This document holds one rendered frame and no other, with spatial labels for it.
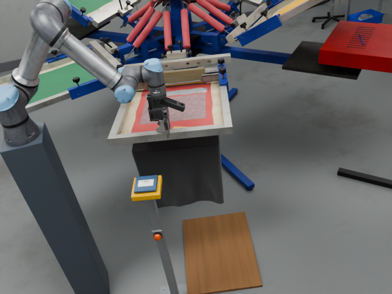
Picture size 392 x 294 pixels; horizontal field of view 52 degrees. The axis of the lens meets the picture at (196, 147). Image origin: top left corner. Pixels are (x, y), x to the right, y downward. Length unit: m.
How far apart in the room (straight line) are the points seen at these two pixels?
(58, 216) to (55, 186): 0.20
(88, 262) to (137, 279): 0.42
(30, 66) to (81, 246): 1.00
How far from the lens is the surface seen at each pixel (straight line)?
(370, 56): 2.46
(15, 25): 5.74
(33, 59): 1.83
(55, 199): 2.07
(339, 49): 2.51
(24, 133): 1.88
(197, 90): 2.32
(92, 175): 3.53
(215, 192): 2.23
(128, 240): 2.92
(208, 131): 1.85
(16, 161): 1.94
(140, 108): 2.23
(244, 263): 2.65
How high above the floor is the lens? 2.17
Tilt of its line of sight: 38 degrees down
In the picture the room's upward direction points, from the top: 8 degrees counter-clockwise
